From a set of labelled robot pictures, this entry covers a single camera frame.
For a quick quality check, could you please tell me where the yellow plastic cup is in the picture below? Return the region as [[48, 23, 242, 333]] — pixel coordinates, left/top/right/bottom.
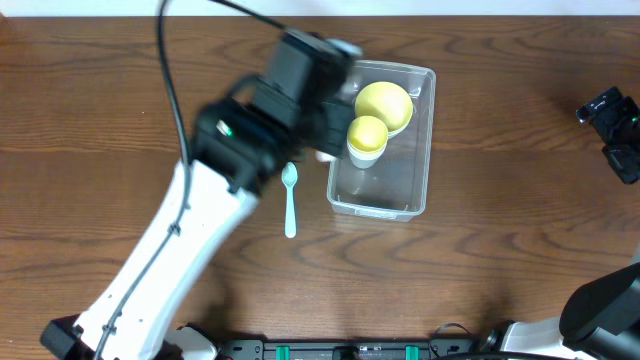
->
[[347, 116, 388, 153]]

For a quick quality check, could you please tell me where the black cable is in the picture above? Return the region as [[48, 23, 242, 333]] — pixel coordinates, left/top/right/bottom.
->
[[92, 0, 286, 360]]

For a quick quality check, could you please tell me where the clear plastic container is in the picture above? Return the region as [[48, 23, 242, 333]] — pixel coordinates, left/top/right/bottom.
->
[[327, 60, 436, 222]]

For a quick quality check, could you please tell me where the pink plastic fork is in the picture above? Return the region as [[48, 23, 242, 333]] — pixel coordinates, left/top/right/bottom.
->
[[315, 151, 336, 163]]

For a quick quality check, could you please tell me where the white plastic cup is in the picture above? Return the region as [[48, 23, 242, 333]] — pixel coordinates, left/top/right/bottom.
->
[[347, 143, 386, 169]]

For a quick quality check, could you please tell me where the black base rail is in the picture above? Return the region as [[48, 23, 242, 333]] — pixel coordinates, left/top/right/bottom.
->
[[218, 334, 502, 360]]

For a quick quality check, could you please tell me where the yellow plastic bowl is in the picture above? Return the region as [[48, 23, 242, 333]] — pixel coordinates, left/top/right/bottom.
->
[[354, 81, 413, 138]]

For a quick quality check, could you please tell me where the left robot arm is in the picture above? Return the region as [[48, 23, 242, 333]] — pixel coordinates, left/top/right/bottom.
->
[[40, 73, 353, 360]]

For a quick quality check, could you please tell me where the mint green plastic spoon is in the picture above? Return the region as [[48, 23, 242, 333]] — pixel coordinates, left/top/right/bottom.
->
[[281, 162, 298, 238]]

